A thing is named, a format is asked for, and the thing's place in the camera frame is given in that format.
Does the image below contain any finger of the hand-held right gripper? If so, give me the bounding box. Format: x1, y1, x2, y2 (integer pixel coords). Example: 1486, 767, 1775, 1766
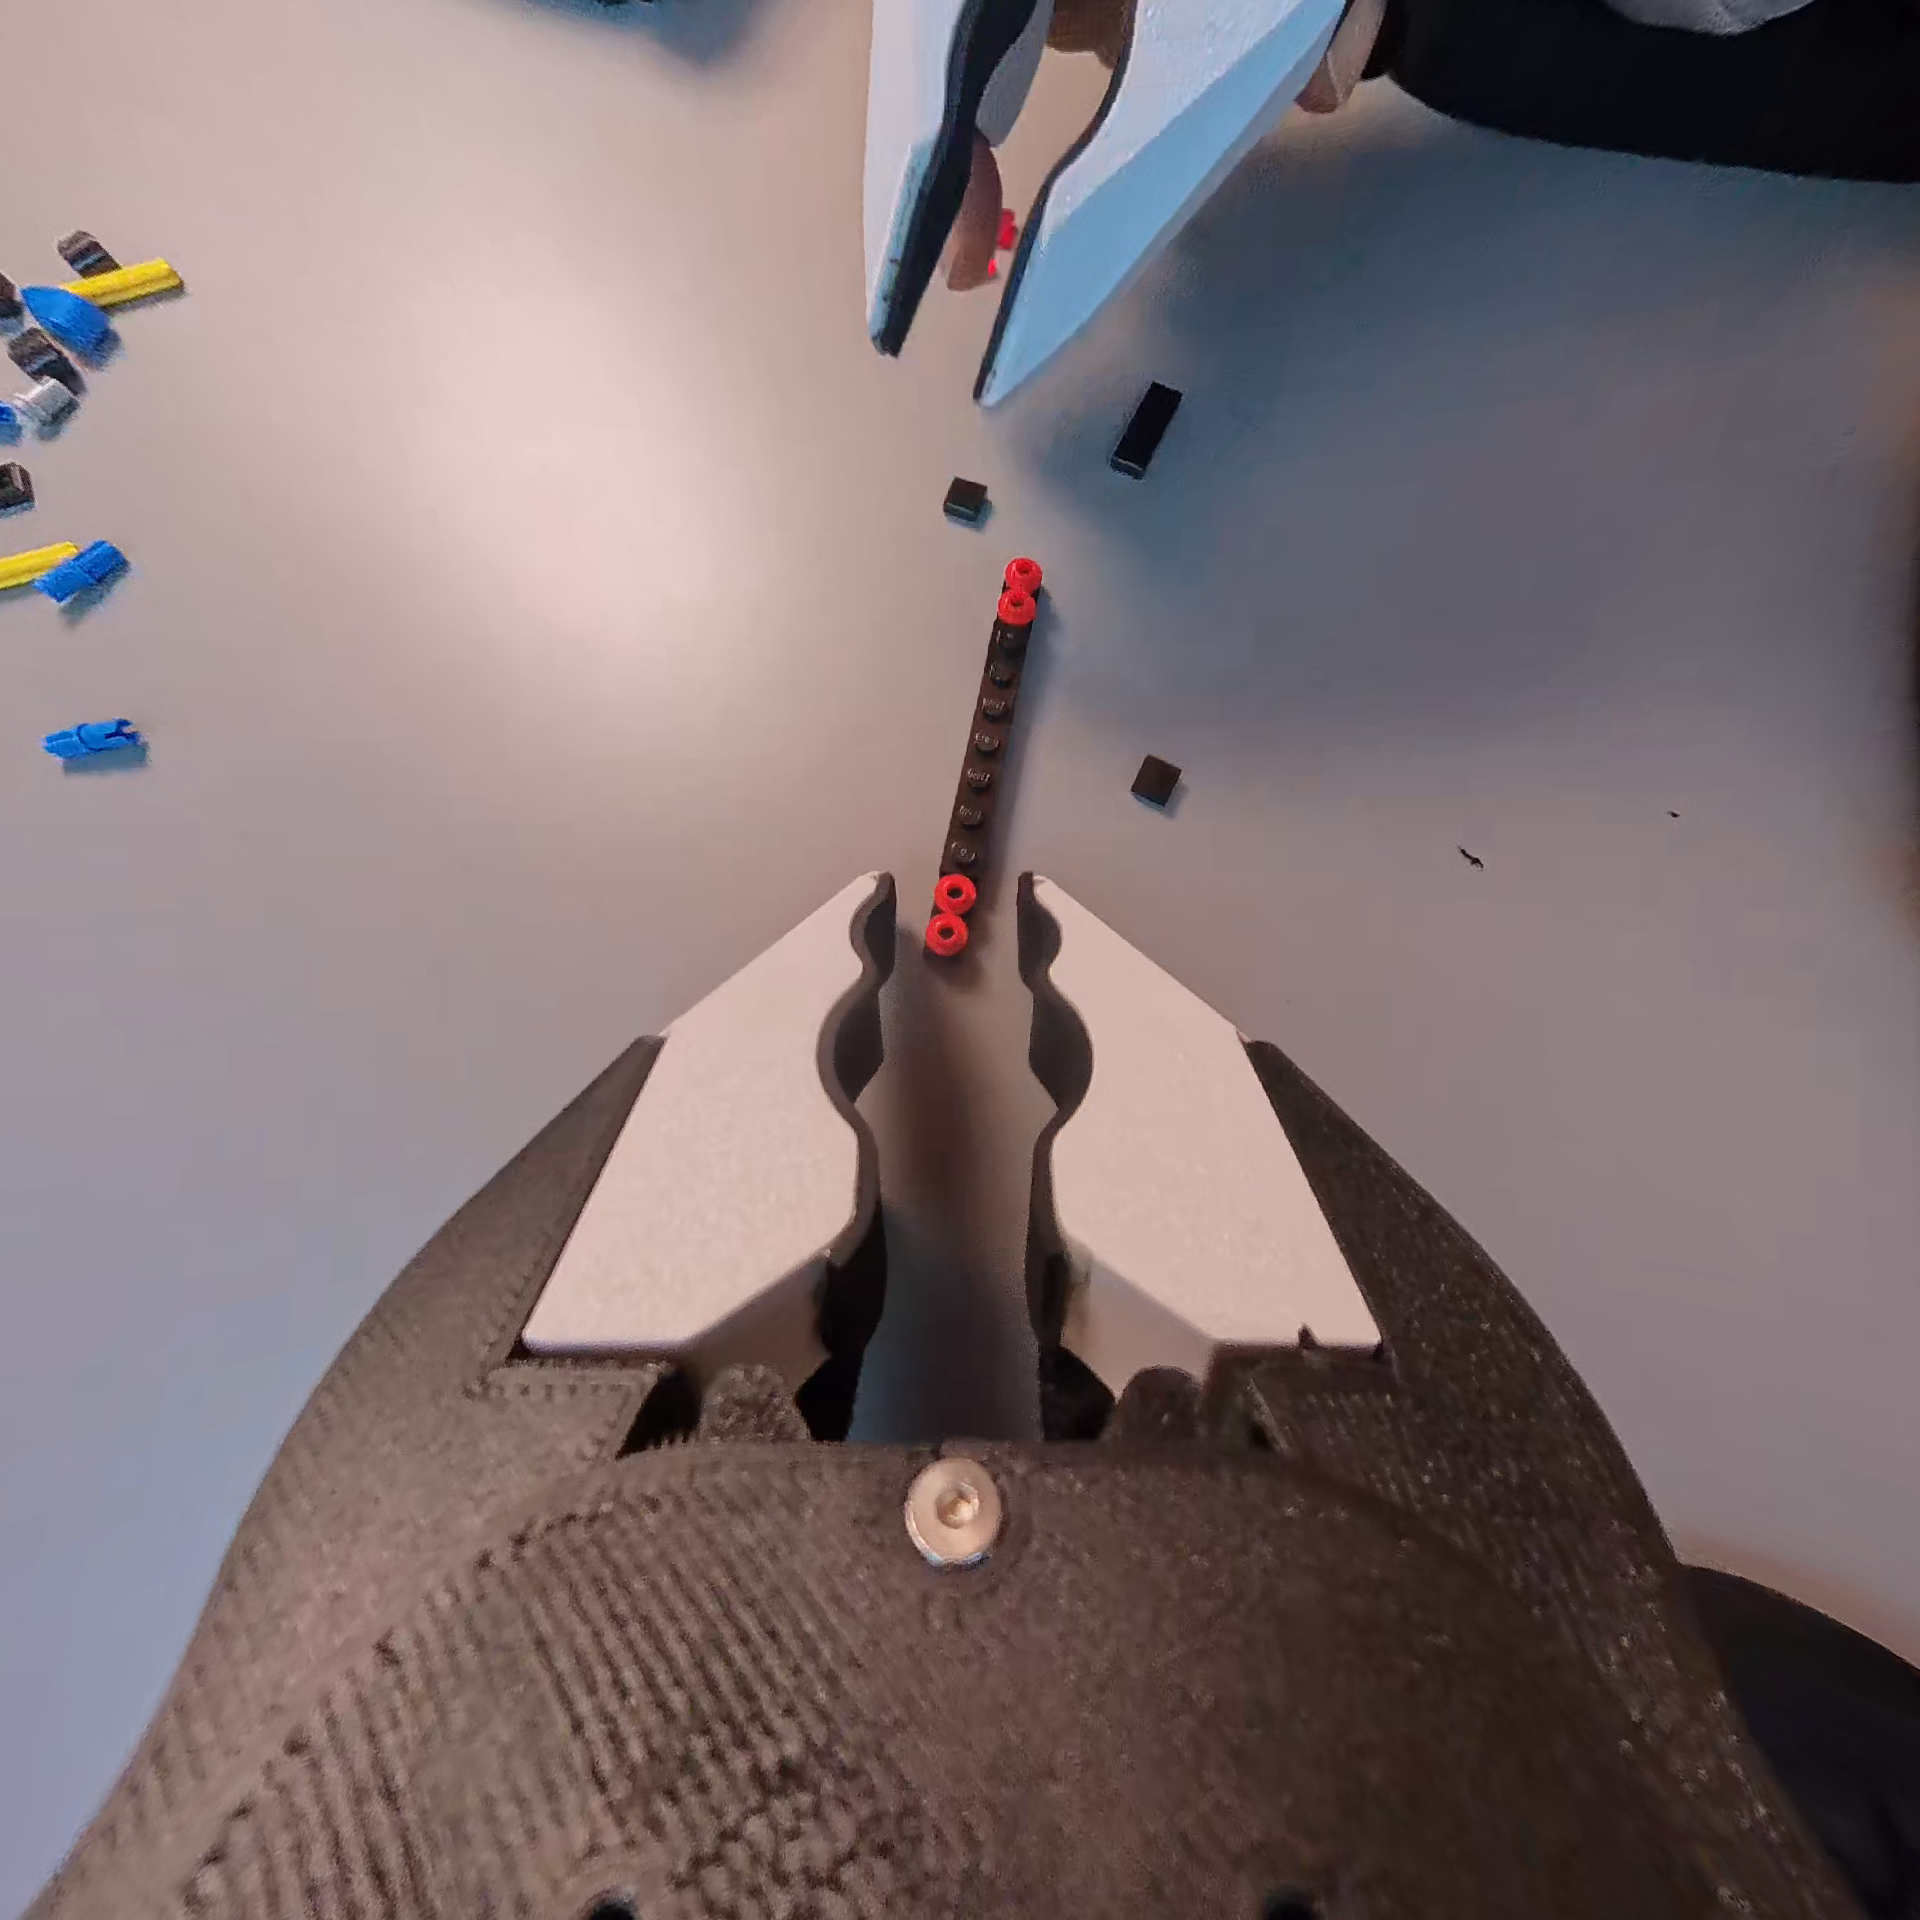
865, 0, 1052, 358
977, 0, 1350, 411

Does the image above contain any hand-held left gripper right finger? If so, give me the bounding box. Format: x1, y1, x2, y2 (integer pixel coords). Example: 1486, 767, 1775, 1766
1016, 870, 1386, 1422

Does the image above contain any blue curved lego slope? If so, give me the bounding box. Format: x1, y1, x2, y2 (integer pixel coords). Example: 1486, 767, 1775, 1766
21, 284, 120, 360

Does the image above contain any black chair armrest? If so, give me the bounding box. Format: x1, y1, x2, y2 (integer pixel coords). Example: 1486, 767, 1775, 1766
1370, 0, 1920, 186

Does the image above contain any long black lego plate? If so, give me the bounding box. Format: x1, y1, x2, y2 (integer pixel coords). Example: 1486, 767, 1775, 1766
925, 558, 1048, 964

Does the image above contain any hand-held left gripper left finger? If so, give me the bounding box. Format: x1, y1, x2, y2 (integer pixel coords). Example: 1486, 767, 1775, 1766
517, 870, 898, 1422

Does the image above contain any black chair seat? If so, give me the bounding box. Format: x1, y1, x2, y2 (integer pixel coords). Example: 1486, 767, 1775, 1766
1681, 1567, 1920, 1920

